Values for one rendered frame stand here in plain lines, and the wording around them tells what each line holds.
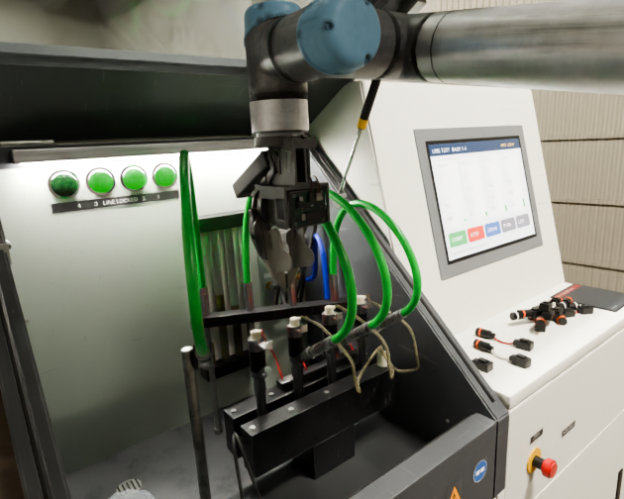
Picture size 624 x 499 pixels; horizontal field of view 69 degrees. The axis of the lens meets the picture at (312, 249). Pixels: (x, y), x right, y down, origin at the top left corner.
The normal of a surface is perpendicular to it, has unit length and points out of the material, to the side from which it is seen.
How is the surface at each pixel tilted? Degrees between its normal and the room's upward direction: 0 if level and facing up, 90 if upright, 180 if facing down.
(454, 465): 90
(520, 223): 76
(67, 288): 90
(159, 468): 0
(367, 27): 90
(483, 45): 86
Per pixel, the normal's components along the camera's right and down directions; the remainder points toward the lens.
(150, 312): 0.61, 0.15
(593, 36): -0.82, 0.10
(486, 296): 0.58, -0.08
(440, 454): -0.05, -0.97
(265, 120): -0.40, 0.23
